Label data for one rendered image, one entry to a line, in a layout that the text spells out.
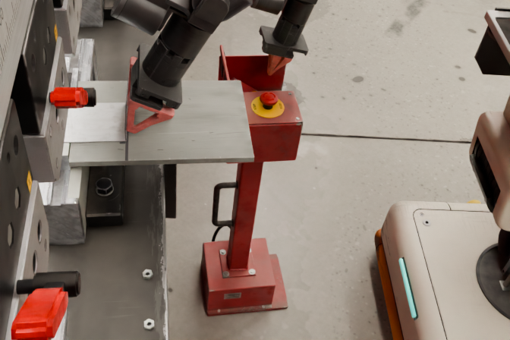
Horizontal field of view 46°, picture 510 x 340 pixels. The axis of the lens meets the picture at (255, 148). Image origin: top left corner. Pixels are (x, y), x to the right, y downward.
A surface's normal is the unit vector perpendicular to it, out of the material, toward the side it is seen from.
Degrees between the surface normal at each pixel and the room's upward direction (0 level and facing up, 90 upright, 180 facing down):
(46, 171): 90
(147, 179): 0
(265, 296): 89
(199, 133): 0
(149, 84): 27
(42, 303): 39
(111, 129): 0
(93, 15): 90
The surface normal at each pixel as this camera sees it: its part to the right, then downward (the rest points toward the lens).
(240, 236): 0.16, 0.71
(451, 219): 0.10, -0.70
